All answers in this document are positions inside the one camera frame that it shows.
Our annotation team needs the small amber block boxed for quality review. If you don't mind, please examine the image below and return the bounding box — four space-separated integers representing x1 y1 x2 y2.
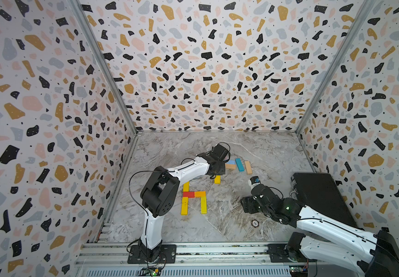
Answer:
194 191 206 198

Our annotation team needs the long yellow block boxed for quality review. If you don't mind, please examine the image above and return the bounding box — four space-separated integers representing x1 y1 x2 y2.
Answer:
183 182 190 192
181 197 189 216

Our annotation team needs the lime yellow block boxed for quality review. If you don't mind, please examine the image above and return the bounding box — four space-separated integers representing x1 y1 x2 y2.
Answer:
200 196 208 214

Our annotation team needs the red block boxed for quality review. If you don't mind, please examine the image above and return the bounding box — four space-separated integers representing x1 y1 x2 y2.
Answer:
183 192 195 198

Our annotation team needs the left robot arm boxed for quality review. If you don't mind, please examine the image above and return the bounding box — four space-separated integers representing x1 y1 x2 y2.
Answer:
138 143 231 260

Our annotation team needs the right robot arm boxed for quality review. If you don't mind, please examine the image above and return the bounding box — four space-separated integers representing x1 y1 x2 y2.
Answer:
241 177 399 277

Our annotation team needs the teal long block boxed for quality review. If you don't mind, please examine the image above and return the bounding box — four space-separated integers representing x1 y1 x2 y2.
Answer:
235 158 245 172

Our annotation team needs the poker chip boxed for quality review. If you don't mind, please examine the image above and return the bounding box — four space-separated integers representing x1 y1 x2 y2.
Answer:
251 219 259 228

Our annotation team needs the beige wooden block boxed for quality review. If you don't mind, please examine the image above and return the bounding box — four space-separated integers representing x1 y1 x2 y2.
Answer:
245 160 253 175

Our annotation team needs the black case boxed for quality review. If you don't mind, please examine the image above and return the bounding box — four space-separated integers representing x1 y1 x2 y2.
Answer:
291 173 357 227

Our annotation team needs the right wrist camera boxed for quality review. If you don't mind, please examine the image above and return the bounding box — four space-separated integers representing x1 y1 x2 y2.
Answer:
248 176 261 190

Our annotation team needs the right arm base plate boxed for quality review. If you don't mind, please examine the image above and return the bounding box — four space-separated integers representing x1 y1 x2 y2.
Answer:
266 244 316 263

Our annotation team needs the aluminium rail frame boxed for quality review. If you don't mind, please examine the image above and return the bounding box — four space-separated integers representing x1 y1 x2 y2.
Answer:
75 242 359 277

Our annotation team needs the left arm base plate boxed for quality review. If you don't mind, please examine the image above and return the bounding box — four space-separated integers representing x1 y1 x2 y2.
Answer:
127 244 177 264

